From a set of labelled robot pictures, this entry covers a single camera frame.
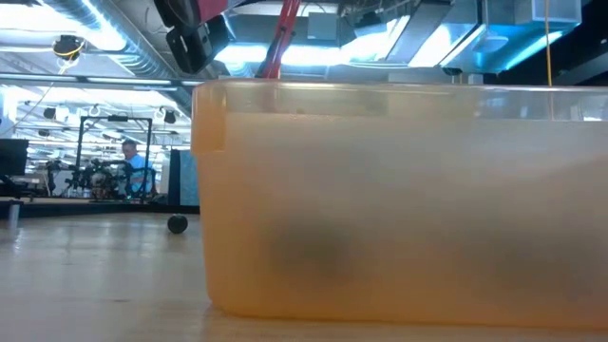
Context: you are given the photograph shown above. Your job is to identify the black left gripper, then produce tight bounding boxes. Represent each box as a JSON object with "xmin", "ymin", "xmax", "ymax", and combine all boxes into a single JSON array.
[{"xmin": 154, "ymin": 0, "xmax": 235, "ymax": 76}]

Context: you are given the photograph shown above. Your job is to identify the person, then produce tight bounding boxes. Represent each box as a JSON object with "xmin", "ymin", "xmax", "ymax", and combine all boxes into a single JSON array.
[{"xmin": 121, "ymin": 139, "xmax": 156, "ymax": 196}]

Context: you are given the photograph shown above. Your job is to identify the rectangular silver air duct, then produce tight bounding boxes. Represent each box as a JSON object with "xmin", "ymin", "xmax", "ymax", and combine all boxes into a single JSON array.
[{"xmin": 339, "ymin": 0, "xmax": 583, "ymax": 72}]

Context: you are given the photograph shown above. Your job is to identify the orange translucent plastic bin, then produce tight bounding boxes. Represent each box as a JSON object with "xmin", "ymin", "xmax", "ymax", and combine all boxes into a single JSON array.
[{"xmin": 191, "ymin": 78, "xmax": 608, "ymax": 332}]

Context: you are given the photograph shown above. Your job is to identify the black background robot arms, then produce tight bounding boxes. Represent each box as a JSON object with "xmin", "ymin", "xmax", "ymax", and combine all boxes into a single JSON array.
[{"xmin": 45, "ymin": 159, "xmax": 158, "ymax": 200}]

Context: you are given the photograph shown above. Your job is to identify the blue partition panel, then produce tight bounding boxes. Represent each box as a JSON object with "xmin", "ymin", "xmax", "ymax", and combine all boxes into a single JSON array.
[{"xmin": 168, "ymin": 149, "xmax": 200, "ymax": 208}]

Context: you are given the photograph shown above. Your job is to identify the round silver ventilation duct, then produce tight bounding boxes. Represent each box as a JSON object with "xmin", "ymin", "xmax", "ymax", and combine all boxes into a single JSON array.
[{"xmin": 42, "ymin": 0, "xmax": 196, "ymax": 115}]

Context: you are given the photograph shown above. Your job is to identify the yellow hanging cable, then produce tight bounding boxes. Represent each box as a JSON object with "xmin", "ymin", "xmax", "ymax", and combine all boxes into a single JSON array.
[{"xmin": 544, "ymin": 0, "xmax": 553, "ymax": 87}]

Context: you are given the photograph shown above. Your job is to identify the black monitor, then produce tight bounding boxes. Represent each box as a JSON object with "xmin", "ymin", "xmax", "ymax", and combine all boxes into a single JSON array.
[{"xmin": 0, "ymin": 138, "xmax": 30, "ymax": 177}]

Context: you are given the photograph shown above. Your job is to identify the black ceiling camera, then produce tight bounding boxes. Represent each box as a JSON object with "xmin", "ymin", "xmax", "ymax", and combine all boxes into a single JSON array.
[{"xmin": 50, "ymin": 33, "xmax": 86, "ymax": 62}]

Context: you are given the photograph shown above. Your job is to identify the black background rig frame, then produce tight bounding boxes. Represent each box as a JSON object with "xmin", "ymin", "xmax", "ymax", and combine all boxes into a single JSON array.
[{"xmin": 73, "ymin": 115, "xmax": 154, "ymax": 200}]

